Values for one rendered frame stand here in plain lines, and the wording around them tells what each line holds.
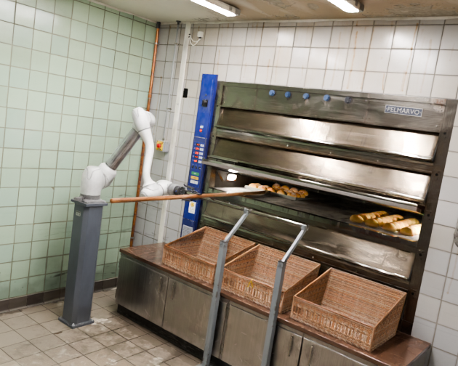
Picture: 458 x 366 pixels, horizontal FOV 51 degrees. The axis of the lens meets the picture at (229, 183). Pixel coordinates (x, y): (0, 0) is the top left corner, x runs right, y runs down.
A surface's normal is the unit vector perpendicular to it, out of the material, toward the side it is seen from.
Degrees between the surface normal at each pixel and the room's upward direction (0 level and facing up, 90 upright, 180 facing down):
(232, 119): 70
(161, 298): 90
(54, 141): 90
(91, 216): 90
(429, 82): 90
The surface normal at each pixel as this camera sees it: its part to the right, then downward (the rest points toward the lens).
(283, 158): -0.53, -0.33
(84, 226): 0.11, 0.14
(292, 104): -0.62, 0.00
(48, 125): 0.77, 0.19
